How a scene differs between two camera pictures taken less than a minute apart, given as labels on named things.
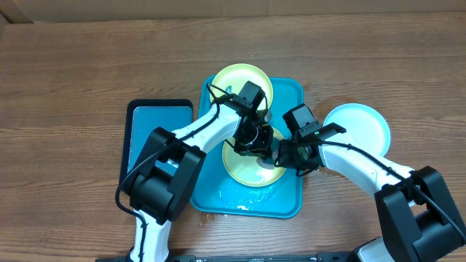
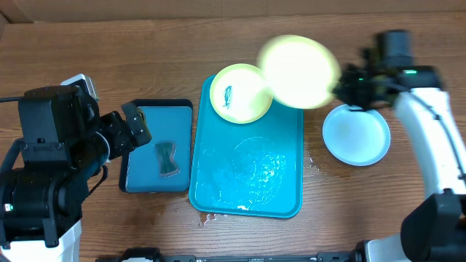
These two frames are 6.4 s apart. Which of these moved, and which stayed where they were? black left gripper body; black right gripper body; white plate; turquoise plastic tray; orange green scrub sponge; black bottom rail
Moved: black right gripper body; black left gripper body; orange green scrub sponge
Stayed: turquoise plastic tray; black bottom rail; white plate
